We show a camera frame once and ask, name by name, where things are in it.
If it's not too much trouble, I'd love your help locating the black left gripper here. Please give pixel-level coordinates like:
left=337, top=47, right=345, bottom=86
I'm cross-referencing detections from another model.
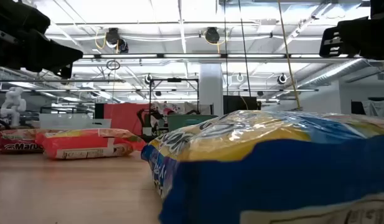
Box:
left=0, top=29, right=84, bottom=79

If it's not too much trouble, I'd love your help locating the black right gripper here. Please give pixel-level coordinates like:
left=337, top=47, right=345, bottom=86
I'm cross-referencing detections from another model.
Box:
left=319, top=17, right=384, bottom=60

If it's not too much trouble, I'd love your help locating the orange chicken ramen packet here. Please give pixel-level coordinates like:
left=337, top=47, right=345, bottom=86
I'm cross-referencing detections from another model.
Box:
left=42, top=128, right=147, bottom=161

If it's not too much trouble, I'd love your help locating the red roast beef ramen packet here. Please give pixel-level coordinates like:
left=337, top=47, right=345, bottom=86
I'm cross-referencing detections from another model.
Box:
left=0, top=129, right=46, bottom=154

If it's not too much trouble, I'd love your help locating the blue soy sauce ramen packet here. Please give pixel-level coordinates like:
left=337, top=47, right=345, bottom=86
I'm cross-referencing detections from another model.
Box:
left=141, top=110, right=384, bottom=224

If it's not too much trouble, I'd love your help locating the clear plastic bin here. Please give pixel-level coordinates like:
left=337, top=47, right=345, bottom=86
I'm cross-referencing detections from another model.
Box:
left=39, top=112, right=112, bottom=130

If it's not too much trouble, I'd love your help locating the orange partition panel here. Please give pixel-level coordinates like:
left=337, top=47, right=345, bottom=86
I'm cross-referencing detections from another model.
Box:
left=103, top=102, right=149, bottom=136

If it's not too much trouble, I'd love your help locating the grey tarp cover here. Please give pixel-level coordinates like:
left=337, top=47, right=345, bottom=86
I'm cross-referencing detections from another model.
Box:
left=362, top=100, right=384, bottom=118

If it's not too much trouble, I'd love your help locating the black monitor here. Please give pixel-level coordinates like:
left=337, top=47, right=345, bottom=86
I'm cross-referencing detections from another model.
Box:
left=223, top=95, right=261, bottom=115

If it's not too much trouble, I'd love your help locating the white square pillar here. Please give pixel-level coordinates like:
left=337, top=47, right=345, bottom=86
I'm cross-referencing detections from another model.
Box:
left=199, top=63, right=224, bottom=118

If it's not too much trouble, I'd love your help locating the teal plastic bin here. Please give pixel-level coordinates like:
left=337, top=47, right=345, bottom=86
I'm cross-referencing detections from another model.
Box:
left=166, top=114, right=219, bottom=133

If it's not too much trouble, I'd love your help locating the silver air duct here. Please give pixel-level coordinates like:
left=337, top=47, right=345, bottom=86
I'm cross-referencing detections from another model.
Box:
left=299, top=58, right=372, bottom=90

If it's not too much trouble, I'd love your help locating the yellow cable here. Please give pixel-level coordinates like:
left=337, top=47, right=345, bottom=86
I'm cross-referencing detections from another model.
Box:
left=277, top=0, right=302, bottom=111

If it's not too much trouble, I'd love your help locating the black ceiling cable reel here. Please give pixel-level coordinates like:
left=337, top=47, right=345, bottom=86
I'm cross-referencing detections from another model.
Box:
left=105, top=27, right=129, bottom=54
left=205, top=27, right=221, bottom=44

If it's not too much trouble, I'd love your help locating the black cable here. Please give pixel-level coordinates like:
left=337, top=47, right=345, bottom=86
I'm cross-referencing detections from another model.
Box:
left=237, top=0, right=251, bottom=97

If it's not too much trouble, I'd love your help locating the black metal frame stand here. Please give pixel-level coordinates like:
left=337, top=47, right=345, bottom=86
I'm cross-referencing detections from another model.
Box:
left=149, top=77, right=200, bottom=119

